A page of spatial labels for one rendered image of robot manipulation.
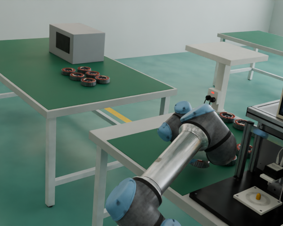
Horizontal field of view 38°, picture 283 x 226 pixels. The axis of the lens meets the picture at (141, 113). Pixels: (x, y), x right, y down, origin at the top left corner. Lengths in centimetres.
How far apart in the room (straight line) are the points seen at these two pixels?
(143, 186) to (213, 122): 36
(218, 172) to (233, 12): 658
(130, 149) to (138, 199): 102
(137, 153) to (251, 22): 708
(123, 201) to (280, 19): 841
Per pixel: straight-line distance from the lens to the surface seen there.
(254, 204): 185
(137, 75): 343
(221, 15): 823
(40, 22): 597
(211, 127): 140
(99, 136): 230
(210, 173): 207
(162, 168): 127
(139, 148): 220
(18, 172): 343
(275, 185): 198
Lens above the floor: 175
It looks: 22 degrees down
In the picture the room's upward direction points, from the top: 6 degrees clockwise
